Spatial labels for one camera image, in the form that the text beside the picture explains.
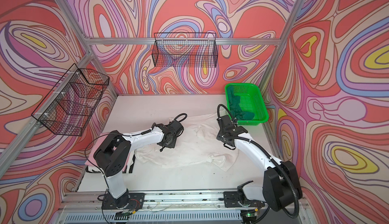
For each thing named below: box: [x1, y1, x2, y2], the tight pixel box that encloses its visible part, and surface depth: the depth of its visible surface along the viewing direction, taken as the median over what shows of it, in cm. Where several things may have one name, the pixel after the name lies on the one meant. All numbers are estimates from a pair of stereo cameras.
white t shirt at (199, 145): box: [133, 114, 241, 173], surface depth 90 cm
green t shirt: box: [227, 85, 255, 121], surface depth 110 cm
